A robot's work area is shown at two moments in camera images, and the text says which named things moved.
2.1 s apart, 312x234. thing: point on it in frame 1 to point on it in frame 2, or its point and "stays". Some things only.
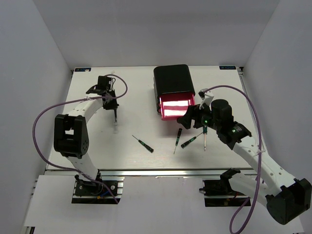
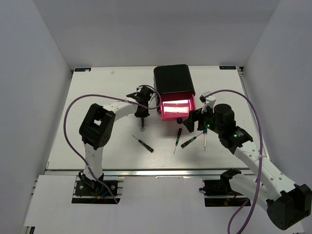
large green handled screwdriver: (204, 131) stays
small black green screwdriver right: (189, 141) stays
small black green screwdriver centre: (179, 136) stays
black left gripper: (114, 105) to (145, 114)
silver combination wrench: (115, 129) to (142, 128)
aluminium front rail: (151, 173) stays
